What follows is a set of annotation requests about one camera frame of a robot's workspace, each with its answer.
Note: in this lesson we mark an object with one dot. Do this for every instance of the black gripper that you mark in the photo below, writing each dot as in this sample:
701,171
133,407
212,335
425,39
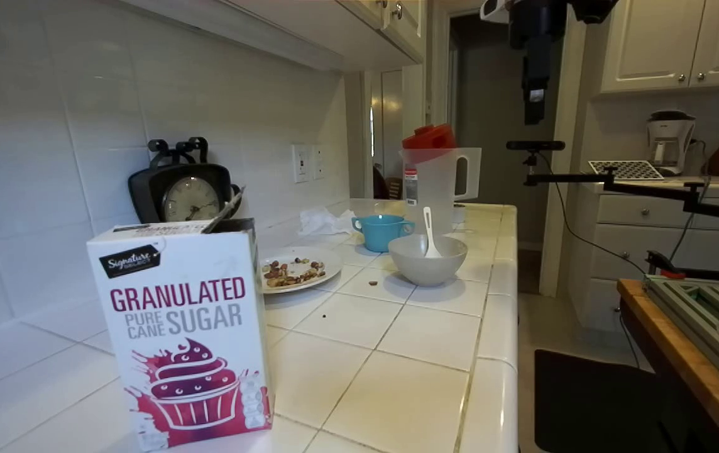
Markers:
535,29

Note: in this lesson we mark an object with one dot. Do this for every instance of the red jug lid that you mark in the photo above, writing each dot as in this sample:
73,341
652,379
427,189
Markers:
430,136

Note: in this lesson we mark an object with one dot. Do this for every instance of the translucent plastic jug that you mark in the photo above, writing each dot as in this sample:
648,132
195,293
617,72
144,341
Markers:
436,180

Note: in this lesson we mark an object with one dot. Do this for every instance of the silver appliance on counter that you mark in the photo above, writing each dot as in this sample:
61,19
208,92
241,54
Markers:
670,140

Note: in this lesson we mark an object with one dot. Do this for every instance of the cream upper cabinets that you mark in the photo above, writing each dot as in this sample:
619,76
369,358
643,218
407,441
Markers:
676,41

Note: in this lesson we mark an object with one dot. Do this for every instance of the white spoon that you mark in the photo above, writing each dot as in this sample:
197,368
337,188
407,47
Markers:
427,229

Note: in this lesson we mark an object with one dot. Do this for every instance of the white lower cabinets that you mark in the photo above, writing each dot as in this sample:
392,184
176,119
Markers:
626,242

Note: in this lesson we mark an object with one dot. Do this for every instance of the white bowl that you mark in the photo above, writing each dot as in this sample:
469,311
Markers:
425,267

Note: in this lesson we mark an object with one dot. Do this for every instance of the blue cup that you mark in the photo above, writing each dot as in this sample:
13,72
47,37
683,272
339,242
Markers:
378,232

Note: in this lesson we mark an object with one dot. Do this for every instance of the crumpled clear plastic wrap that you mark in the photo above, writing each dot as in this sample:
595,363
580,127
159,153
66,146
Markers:
324,222

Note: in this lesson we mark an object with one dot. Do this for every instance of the gray control device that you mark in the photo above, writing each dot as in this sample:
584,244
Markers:
699,315

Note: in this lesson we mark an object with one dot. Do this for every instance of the white plate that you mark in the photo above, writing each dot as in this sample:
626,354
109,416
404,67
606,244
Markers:
324,271

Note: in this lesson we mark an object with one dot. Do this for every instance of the food scraps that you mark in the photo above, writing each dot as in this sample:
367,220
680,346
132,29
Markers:
291,272

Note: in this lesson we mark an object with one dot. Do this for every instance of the wooden table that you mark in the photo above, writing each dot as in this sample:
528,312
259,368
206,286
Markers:
695,368

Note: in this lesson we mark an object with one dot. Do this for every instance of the black floor mat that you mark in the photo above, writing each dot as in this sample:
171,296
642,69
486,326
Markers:
602,407

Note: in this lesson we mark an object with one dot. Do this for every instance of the black kitchen scale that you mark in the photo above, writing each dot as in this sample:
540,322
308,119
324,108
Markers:
183,195

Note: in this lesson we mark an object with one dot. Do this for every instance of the granulated sugar box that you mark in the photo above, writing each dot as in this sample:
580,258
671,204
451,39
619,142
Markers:
178,335

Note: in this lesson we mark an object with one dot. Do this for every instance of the black bar camera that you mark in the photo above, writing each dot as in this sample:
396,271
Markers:
535,145

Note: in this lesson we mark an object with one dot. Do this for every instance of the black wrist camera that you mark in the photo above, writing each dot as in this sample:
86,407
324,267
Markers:
592,9

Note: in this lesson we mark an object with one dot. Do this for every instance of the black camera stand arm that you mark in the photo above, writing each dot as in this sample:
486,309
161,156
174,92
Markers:
626,188

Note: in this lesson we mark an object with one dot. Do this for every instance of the white wall outlet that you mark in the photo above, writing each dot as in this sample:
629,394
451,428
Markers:
304,163

